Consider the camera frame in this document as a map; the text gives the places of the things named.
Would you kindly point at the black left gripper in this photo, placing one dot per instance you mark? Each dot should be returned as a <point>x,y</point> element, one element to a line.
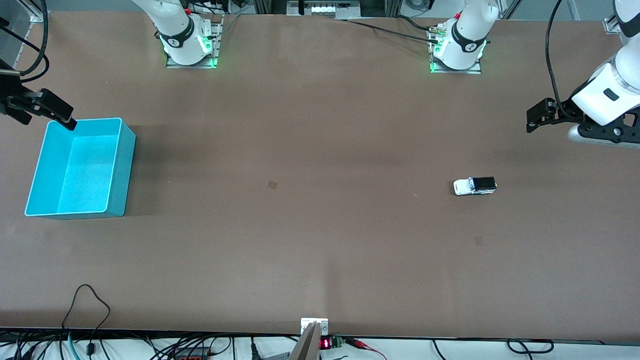
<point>564,113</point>

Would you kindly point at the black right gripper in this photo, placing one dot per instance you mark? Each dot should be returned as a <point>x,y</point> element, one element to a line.
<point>11,93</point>

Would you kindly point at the white jeep toy black roof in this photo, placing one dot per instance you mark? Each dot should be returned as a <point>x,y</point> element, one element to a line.
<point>467,186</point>

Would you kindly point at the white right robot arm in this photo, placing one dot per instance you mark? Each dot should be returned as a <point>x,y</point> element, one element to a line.
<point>177,27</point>

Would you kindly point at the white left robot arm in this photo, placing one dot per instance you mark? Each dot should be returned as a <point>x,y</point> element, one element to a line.
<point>612,75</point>

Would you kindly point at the turquoise plastic bin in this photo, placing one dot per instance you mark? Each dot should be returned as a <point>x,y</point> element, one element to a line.
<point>80,175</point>

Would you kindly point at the white power strip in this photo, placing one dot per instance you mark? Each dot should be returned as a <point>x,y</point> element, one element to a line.
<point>330,7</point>

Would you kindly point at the red and black clip leads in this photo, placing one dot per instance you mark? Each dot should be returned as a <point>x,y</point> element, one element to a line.
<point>362,344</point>

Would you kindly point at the green terminal block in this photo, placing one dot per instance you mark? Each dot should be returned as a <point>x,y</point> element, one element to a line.
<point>337,342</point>

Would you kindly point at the red LED display module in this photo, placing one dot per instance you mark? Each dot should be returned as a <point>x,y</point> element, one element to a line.
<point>325,343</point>

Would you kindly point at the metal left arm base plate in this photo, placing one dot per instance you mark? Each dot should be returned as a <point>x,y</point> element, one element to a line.
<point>472,71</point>

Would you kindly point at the aluminium frame profile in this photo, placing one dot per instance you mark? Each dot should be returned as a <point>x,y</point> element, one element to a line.
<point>37,11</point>
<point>612,22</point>

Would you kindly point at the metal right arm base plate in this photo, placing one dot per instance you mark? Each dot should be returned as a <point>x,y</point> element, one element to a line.
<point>218,45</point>

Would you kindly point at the white mount bracket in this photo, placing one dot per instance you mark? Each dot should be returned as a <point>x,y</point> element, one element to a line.
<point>322,324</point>

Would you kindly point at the grey camera mount bar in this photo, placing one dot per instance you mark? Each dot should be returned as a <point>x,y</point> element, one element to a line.
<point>306,345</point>

